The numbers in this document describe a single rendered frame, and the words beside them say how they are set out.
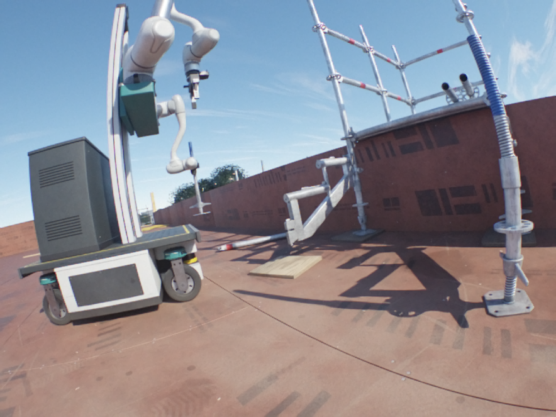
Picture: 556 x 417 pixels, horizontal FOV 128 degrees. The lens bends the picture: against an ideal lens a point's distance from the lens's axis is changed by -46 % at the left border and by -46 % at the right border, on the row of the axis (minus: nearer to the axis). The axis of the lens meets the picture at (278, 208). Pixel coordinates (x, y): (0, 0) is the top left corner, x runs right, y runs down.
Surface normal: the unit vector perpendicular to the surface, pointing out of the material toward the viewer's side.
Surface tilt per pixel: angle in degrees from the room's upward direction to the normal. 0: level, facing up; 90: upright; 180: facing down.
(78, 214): 90
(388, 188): 90
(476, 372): 0
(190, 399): 0
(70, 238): 90
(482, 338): 0
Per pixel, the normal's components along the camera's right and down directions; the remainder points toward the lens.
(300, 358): -0.18, -0.98
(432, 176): -0.81, 0.18
